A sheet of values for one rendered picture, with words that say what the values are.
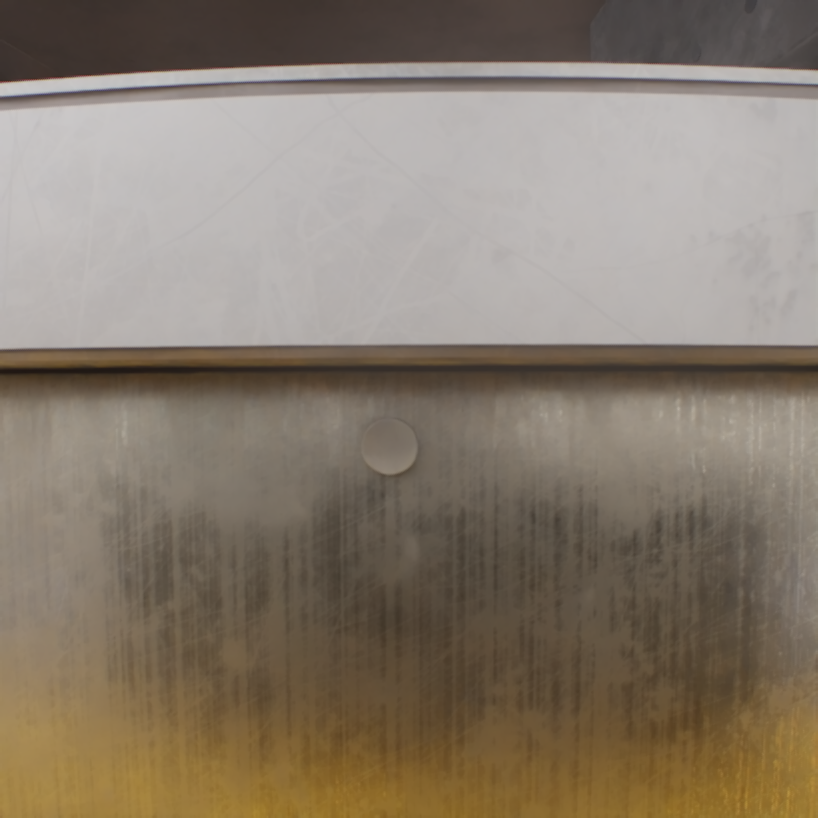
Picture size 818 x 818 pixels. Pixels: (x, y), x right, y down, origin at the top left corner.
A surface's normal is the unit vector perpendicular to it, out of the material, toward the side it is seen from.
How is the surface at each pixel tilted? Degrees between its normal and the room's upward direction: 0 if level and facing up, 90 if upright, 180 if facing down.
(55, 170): 90
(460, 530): 90
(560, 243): 90
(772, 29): 90
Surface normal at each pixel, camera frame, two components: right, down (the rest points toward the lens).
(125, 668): -0.07, 0.02
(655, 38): -0.99, 0.00
